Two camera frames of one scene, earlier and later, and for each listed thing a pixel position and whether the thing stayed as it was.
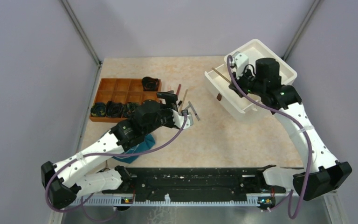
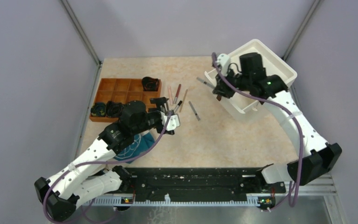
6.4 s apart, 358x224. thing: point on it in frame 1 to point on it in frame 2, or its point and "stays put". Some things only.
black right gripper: x=233 y=86 to x=221 y=88
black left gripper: x=171 y=101 to x=161 y=108
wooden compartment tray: x=123 y=91 stays put
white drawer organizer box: x=257 y=49 stays put
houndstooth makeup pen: x=194 y=112 stays put
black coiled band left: x=98 y=109 stays put
